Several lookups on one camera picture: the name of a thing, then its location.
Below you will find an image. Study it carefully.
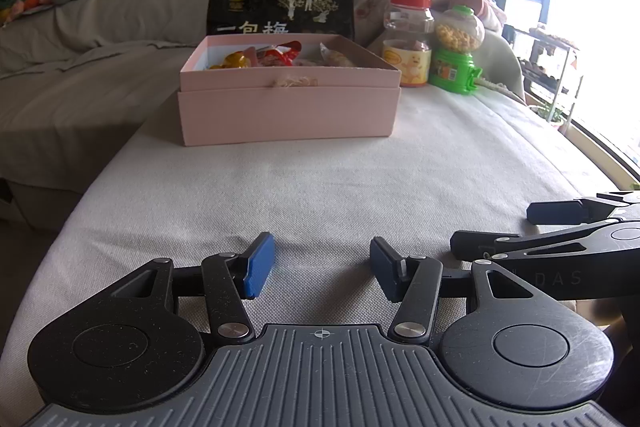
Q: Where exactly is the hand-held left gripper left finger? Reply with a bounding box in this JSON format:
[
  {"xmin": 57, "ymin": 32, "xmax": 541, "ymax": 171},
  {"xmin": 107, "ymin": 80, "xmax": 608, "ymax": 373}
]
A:
[{"xmin": 112, "ymin": 231, "xmax": 277, "ymax": 345}]

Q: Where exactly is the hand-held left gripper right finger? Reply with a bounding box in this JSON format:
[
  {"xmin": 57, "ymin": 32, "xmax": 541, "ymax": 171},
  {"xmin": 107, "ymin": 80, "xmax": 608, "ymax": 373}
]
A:
[{"xmin": 369, "ymin": 236, "xmax": 548, "ymax": 348}]

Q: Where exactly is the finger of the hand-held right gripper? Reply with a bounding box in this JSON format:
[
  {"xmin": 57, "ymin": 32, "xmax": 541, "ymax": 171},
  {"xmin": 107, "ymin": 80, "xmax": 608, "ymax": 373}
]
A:
[
  {"xmin": 526, "ymin": 189, "xmax": 640, "ymax": 225},
  {"xmin": 450, "ymin": 219, "xmax": 621, "ymax": 268}
]

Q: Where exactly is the pink cardboard box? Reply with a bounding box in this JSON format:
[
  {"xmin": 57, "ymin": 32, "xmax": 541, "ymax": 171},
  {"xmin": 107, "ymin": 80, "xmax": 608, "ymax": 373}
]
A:
[{"xmin": 177, "ymin": 33, "xmax": 402, "ymax": 148}]

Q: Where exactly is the orange brown snack packet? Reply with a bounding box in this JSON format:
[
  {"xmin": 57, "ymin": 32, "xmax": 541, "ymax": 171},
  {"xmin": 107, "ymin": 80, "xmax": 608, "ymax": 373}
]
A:
[{"xmin": 209, "ymin": 49, "xmax": 256, "ymax": 71}]

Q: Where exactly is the red white snack packet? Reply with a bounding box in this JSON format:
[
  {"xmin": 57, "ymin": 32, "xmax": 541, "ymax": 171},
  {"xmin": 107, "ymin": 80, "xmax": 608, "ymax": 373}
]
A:
[{"xmin": 252, "ymin": 41, "xmax": 304, "ymax": 68}]

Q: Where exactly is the beige snack packet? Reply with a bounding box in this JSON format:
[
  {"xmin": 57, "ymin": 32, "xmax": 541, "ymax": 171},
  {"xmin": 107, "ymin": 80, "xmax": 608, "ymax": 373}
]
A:
[{"xmin": 319, "ymin": 43, "xmax": 357, "ymax": 68}]

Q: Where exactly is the small potted plant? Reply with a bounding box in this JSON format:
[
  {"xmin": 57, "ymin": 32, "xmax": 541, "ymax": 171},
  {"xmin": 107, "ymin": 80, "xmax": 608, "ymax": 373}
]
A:
[{"xmin": 530, "ymin": 104, "xmax": 568, "ymax": 132}]

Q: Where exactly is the beige tablecloth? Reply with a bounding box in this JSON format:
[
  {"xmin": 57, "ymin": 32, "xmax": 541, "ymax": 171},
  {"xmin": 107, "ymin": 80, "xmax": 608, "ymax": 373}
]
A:
[{"xmin": 0, "ymin": 84, "xmax": 640, "ymax": 408}]

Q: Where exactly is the metal shoe rack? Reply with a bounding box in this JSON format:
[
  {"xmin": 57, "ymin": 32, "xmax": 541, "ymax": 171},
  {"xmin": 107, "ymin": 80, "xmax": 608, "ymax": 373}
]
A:
[{"xmin": 505, "ymin": 24, "xmax": 586, "ymax": 132}]

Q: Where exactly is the white chair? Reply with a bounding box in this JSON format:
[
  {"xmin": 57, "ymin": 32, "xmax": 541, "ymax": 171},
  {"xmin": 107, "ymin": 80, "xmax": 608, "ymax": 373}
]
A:
[{"xmin": 475, "ymin": 29, "xmax": 527, "ymax": 104}]

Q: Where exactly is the green candy dispenser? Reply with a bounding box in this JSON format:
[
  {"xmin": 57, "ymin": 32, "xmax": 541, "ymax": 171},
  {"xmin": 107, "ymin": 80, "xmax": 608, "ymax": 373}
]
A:
[{"xmin": 428, "ymin": 5, "xmax": 487, "ymax": 96}]

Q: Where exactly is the clear jar red lid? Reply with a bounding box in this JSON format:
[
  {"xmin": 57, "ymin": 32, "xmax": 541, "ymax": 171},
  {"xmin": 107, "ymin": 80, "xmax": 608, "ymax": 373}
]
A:
[{"xmin": 381, "ymin": 0, "xmax": 435, "ymax": 88}]

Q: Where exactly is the grey covered sofa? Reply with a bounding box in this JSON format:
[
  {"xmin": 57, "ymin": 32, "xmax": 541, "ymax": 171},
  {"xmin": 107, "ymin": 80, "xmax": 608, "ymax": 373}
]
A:
[{"xmin": 0, "ymin": 0, "xmax": 361, "ymax": 218}]

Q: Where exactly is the pink patterned blanket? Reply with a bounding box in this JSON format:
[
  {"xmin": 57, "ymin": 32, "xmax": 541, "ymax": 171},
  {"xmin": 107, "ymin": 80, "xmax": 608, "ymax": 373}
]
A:
[{"xmin": 352, "ymin": 0, "xmax": 508, "ymax": 50}]

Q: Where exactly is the large black snack bag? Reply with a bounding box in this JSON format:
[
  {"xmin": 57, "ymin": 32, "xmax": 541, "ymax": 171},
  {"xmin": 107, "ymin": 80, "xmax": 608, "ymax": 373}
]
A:
[{"xmin": 206, "ymin": 0, "xmax": 357, "ymax": 42}]

